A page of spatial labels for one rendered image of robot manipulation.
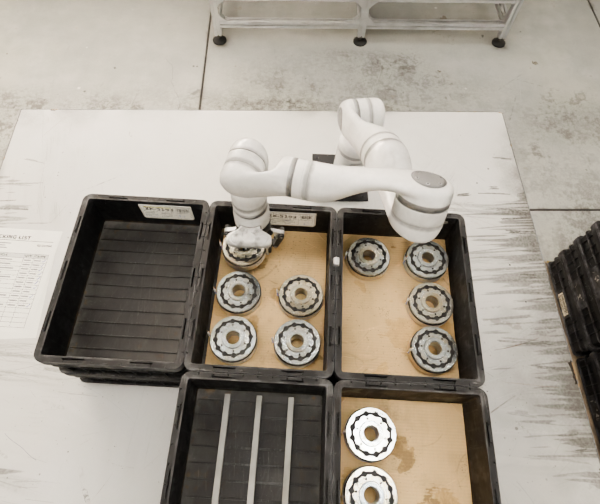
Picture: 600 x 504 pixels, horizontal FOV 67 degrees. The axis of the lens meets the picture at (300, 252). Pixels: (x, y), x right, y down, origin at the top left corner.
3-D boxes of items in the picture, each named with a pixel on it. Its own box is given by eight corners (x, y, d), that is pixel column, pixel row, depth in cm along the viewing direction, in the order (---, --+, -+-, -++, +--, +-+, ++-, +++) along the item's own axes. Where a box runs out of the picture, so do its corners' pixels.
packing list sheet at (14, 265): (-18, 227, 129) (-19, 226, 128) (64, 227, 129) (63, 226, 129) (-58, 340, 114) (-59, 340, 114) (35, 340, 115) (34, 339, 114)
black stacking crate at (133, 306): (103, 219, 118) (85, 195, 108) (216, 225, 118) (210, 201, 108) (59, 373, 100) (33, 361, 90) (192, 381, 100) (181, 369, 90)
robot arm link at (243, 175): (212, 175, 75) (293, 192, 74) (228, 135, 79) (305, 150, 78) (219, 199, 82) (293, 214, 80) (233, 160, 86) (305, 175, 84)
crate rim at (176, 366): (88, 198, 110) (84, 193, 107) (211, 205, 109) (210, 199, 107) (36, 364, 92) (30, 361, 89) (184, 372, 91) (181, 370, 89)
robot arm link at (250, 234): (226, 247, 92) (222, 232, 87) (232, 201, 97) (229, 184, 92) (271, 249, 92) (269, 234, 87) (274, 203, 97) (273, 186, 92)
